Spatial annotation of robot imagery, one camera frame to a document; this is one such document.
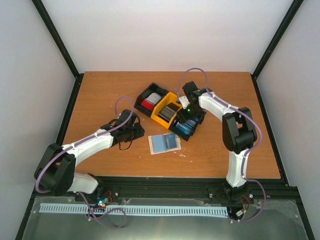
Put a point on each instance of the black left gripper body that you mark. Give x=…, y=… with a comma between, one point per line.
x=133, y=134

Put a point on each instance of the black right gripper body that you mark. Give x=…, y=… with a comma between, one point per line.
x=193, y=112

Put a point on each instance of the black card bin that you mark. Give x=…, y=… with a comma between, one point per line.
x=153, y=87
x=186, y=114

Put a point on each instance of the blue credit card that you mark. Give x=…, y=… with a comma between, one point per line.
x=158, y=143

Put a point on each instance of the beige card holder wallet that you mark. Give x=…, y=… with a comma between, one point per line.
x=172, y=143

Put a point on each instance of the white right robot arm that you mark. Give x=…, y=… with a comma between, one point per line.
x=239, y=131

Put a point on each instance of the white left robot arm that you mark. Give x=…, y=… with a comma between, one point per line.
x=56, y=172

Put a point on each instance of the blue card stack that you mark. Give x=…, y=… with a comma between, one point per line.
x=185, y=129

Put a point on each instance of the yellow middle card bin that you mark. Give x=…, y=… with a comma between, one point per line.
x=170, y=97

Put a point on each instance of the grey card stack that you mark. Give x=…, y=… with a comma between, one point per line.
x=168, y=111

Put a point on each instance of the red and white card stack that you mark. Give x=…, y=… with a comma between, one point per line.
x=150, y=102

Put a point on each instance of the metal front plate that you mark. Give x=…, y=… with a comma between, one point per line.
x=280, y=220

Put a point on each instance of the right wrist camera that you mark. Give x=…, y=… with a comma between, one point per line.
x=183, y=100

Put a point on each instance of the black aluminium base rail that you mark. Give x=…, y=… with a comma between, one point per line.
x=208, y=190

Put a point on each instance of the light blue cable duct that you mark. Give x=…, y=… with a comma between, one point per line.
x=137, y=210

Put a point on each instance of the black right frame post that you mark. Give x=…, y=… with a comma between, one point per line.
x=283, y=26

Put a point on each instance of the black frame post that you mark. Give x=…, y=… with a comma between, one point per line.
x=283, y=26
x=43, y=13

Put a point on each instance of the black left frame post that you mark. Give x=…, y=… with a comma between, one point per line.
x=43, y=13

